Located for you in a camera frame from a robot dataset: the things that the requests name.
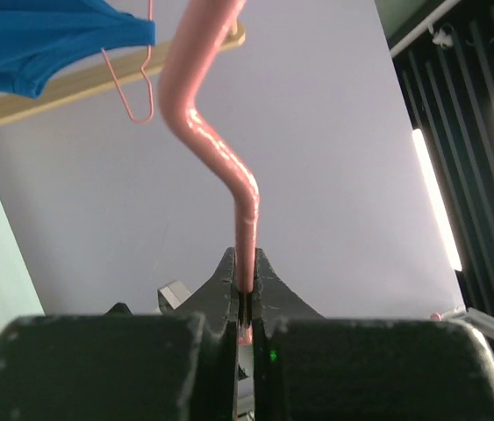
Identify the ceiling light strip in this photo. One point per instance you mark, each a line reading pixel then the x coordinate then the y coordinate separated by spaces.
pixel 436 200

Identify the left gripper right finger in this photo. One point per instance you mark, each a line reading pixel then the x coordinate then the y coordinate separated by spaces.
pixel 308 367

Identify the wooden clothes rack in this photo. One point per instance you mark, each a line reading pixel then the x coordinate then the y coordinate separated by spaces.
pixel 96 79

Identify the blue tank top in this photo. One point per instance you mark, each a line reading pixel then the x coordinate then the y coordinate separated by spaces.
pixel 40 38

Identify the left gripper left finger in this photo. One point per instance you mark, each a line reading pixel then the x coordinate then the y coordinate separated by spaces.
pixel 121 366

